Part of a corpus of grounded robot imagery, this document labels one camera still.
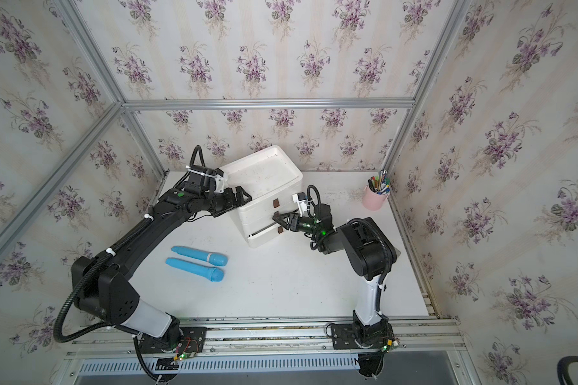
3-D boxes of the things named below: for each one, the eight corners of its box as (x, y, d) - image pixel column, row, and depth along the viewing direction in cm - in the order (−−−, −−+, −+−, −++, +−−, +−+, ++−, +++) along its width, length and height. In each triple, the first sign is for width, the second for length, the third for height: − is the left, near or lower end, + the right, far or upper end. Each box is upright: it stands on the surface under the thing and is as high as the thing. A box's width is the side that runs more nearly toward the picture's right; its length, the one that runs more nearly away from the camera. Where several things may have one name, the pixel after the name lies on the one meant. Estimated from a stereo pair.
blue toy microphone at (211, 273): (169, 267, 91) (164, 262, 87) (175, 257, 93) (171, 252, 90) (219, 285, 86) (217, 280, 83) (225, 274, 89) (222, 270, 86)
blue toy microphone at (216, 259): (172, 257, 92) (168, 253, 90) (176, 249, 95) (173, 244, 92) (224, 268, 90) (223, 264, 87) (228, 259, 92) (226, 255, 89)
